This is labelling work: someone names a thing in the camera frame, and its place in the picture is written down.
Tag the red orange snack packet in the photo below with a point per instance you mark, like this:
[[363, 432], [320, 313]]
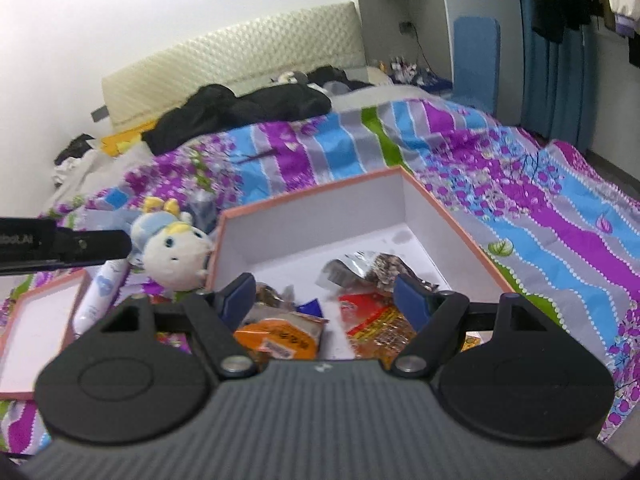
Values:
[[375, 317]]

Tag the black jacket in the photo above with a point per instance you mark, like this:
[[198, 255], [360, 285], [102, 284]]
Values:
[[240, 110]]

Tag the purple floral blanket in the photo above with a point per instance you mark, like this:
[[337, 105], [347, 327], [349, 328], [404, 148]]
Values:
[[525, 210]]

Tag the blue curtain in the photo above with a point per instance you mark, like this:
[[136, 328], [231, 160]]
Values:
[[550, 85]]

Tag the pink cardboard box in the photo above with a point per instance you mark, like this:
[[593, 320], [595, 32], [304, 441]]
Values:
[[320, 230]]

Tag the dark brown snack packet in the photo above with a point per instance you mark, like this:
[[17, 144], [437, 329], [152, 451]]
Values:
[[270, 297]]

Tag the white plastic bottle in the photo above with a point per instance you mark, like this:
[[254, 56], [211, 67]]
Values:
[[100, 295]]

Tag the blue white plush toy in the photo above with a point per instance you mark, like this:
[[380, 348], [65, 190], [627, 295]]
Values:
[[170, 255]]

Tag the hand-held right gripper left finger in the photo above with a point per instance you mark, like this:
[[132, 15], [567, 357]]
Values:
[[237, 299]]

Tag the yellow cloth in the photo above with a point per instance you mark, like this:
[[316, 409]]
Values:
[[120, 142]]

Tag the group of small bottles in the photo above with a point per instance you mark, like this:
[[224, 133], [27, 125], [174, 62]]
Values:
[[405, 67]]

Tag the cream padded headboard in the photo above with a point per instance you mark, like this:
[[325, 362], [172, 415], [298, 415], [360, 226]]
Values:
[[225, 60]]

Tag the grey wardrobe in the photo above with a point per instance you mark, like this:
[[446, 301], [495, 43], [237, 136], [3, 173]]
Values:
[[430, 0]]

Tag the white clothes pile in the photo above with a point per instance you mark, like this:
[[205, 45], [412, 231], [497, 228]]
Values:
[[90, 170]]

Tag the clear plastic bag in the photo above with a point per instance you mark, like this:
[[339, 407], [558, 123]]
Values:
[[202, 210]]

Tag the dark hanging clothes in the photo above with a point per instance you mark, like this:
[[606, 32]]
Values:
[[555, 0]]

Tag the grey pillow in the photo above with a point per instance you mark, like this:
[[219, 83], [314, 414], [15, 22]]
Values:
[[380, 92]]

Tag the small blue snack packet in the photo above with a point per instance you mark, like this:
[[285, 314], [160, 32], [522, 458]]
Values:
[[311, 308]]

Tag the silver foil snack packet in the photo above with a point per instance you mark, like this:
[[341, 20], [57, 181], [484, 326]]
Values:
[[390, 265]]

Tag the pink box lid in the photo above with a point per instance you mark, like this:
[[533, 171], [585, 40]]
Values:
[[35, 330]]

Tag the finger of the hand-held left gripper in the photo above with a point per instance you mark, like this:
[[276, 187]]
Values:
[[100, 245]]

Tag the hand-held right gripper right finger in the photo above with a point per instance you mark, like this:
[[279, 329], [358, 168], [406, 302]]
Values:
[[410, 301]]

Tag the yellow snack packet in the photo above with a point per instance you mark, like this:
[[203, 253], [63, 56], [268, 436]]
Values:
[[470, 344]]

